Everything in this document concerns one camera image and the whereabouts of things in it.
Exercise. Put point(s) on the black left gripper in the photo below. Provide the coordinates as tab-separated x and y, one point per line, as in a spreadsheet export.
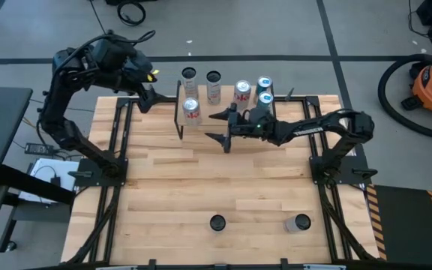
135	73

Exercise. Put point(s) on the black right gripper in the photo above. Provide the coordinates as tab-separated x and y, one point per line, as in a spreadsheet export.
253	125

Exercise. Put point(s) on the silver Diet Coke can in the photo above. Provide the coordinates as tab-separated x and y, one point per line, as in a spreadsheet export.
192	112
242	93

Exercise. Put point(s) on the Celsius Peach Vibe can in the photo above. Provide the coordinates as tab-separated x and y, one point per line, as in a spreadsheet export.
213	92

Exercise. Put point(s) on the white slim Celsius can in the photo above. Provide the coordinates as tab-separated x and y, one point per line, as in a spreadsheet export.
190	84
293	224

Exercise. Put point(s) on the blue silver Red Bull can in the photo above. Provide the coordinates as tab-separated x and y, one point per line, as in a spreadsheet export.
264	83
265	99

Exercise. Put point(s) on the Celsius Tropical Vibe can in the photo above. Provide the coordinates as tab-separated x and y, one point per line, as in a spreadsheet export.
218	222

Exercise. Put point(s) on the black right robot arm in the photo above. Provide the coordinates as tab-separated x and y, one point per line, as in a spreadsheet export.
313	129

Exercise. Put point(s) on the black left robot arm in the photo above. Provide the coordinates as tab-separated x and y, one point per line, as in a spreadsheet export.
77	144

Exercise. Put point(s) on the wooden shelf black metal legs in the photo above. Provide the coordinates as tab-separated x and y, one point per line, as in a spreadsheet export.
226	95

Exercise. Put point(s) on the yellow tape tag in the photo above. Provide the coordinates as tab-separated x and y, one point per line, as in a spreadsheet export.
151	77

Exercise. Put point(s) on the black power brick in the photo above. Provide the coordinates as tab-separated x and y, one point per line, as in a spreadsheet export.
39	148

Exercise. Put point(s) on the white paper box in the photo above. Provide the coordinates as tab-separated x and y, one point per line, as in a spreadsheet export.
36	187

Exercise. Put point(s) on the black mat hazard stripes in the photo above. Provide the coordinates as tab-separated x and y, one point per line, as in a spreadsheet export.
407	225

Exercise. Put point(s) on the black frame clamp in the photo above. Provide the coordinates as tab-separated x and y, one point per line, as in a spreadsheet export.
289	94
284	262
152	263

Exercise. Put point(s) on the black aluminium table frame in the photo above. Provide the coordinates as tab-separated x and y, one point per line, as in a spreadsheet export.
298	99

